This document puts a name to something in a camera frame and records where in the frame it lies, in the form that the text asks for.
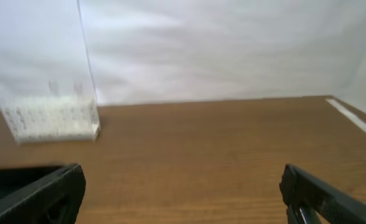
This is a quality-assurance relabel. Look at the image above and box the white test tube rack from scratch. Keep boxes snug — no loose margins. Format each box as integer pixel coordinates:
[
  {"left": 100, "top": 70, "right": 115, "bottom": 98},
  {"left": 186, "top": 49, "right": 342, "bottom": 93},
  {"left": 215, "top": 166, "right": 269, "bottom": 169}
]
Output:
[{"left": 1, "top": 95, "right": 102, "bottom": 146}]

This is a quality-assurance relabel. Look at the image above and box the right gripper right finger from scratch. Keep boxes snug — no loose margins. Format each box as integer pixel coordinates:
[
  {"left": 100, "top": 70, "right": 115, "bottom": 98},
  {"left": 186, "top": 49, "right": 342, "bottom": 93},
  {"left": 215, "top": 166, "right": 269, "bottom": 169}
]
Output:
[{"left": 279, "top": 164, "right": 366, "bottom": 224}]

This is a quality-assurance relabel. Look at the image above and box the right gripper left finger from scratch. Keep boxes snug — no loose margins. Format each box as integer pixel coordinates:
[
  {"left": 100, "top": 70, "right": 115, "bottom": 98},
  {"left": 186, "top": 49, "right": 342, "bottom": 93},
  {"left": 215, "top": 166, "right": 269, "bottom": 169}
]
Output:
[{"left": 0, "top": 163, "right": 87, "bottom": 224}]

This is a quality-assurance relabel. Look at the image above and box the black tray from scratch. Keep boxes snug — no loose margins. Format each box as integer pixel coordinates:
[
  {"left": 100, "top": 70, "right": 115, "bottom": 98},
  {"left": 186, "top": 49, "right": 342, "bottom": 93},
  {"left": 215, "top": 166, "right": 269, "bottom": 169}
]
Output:
[{"left": 0, "top": 166, "right": 69, "bottom": 207}]

